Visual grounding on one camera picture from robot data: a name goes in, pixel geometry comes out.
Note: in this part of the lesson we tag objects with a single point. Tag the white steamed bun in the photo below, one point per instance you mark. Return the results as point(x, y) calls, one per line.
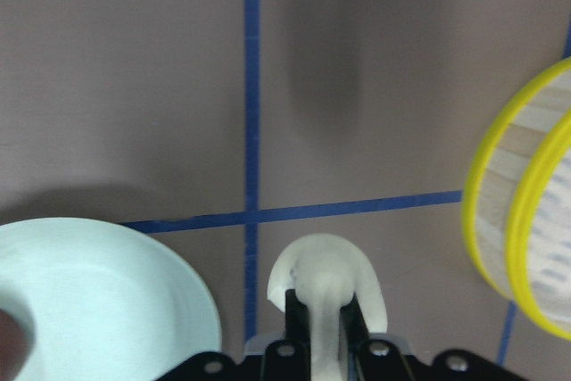
point(327, 272)

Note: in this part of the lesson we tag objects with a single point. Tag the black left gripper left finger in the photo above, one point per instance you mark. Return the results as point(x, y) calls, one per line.
point(297, 327)

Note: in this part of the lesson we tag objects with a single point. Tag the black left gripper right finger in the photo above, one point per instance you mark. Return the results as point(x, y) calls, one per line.
point(353, 333)

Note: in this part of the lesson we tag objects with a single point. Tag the yellow rimmed top steamer layer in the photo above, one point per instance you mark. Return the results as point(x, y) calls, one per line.
point(538, 235)

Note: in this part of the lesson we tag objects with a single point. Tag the yellow rimmed bottom steamer layer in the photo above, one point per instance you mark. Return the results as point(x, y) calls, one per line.
point(499, 166)

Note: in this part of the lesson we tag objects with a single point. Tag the light green plate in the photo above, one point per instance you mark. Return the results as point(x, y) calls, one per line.
point(101, 301)

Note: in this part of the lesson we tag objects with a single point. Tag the brown bun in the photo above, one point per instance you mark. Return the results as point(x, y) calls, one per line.
point(14, 347)

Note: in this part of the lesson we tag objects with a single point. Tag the yellow rimmed steamer layer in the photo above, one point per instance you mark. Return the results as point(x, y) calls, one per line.
point(538, 235)
point(499, 166)

